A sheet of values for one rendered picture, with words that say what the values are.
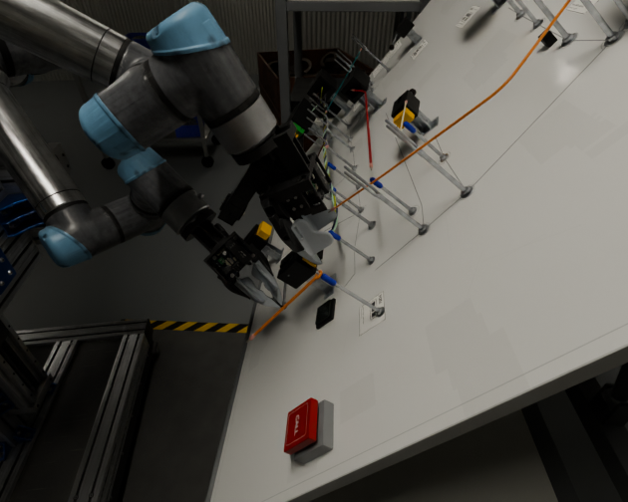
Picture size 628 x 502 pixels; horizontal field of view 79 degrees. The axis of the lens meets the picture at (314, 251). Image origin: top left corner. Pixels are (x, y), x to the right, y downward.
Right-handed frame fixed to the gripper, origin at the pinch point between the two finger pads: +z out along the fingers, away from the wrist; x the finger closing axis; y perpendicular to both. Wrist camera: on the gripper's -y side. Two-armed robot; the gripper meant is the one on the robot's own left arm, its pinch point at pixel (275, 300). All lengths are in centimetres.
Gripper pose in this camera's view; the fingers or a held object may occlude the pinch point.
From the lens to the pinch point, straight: 71.4
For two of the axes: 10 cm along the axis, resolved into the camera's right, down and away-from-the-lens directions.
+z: 7.0, 7.1, 0.8
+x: 7.0, -7.0, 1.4
